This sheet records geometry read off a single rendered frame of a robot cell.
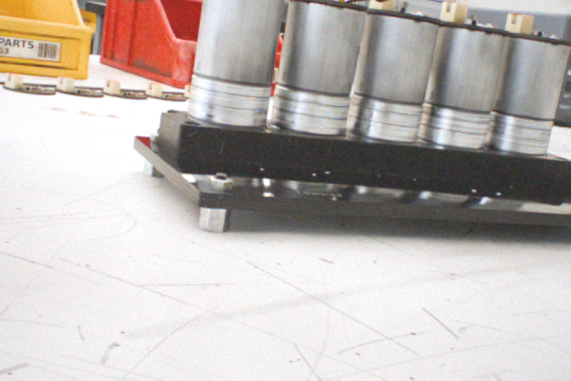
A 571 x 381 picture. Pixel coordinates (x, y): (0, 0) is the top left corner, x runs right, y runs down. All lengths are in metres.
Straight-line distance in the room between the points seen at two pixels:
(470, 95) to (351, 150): 0.05
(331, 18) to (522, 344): 0.12
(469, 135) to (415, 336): 0.13
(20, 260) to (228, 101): 0.09
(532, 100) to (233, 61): 0.11
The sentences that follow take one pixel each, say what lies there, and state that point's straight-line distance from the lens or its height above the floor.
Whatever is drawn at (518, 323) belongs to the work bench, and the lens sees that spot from 0.18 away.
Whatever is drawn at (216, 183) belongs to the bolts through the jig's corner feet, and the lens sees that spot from 0.20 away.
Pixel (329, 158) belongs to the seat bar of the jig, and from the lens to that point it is 0.25.
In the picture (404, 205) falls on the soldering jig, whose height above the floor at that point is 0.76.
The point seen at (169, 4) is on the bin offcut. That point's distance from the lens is 0.65.
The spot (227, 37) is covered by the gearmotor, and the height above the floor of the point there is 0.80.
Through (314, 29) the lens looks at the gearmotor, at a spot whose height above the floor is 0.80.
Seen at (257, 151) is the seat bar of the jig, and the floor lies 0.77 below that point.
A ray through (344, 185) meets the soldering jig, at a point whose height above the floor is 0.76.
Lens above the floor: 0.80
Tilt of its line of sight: 10 degrees down
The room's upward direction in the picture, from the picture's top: 9 degrees clockwise
